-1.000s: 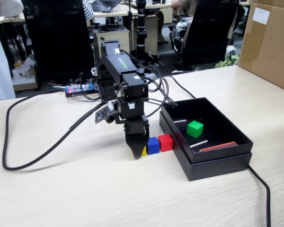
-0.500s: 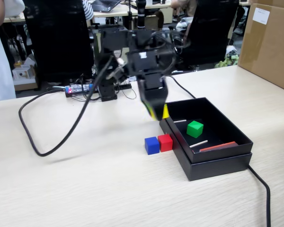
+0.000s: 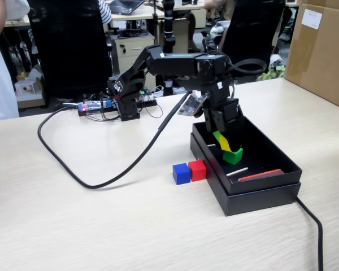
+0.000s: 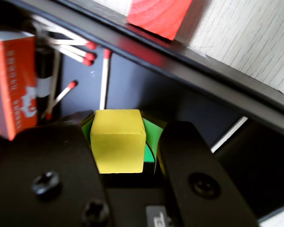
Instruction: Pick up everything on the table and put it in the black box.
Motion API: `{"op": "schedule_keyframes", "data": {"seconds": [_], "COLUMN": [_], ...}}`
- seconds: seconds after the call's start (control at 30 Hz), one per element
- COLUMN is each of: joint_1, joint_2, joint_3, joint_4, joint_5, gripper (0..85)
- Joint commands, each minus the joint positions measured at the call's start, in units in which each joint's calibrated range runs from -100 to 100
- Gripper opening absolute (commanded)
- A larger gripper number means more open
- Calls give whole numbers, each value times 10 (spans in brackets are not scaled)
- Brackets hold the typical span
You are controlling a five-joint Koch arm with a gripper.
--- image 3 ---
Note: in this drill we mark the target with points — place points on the controller circuit board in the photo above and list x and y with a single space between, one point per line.
93 105

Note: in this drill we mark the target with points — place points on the black cardboard box lid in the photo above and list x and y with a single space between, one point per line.
260 201

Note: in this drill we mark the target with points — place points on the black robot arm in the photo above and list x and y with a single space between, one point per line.
175 63

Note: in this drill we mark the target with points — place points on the black cardboard box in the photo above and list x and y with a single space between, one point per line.
260 146

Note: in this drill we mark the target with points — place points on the black office chair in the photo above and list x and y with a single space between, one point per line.
251 31
70 48

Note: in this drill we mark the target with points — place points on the beige drawer cabinet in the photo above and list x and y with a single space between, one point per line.
132 56

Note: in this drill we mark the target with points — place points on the red wooden cube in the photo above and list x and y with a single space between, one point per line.
197 171

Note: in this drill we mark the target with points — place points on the dark laptop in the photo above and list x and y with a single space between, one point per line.
127 5

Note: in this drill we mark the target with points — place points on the large brown cardboard box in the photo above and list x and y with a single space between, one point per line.
322 50

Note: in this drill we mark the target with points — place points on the beige office desk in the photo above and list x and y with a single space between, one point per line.
135 15

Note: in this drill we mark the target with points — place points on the seated background person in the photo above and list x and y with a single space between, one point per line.
219 11

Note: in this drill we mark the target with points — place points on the blue wooden cube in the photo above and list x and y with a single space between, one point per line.
181 174

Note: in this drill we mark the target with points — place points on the person in white shirt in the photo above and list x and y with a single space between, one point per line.
1 84

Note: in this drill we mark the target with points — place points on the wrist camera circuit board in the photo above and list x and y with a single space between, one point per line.
190 105

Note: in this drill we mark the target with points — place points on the yellow wooden cube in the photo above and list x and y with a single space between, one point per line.
224 144

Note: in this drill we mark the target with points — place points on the green and white toys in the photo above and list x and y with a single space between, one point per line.
274 72

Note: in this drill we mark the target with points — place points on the green wooden cube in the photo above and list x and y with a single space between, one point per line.
231 158

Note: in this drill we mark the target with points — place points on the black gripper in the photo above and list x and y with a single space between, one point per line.
231 110

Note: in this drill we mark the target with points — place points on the person in striped shirt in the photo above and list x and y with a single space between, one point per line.
105 12

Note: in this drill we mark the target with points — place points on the orange matchbox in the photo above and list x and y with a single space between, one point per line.
260 175

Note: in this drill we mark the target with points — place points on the small white box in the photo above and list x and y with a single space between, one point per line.
26 89

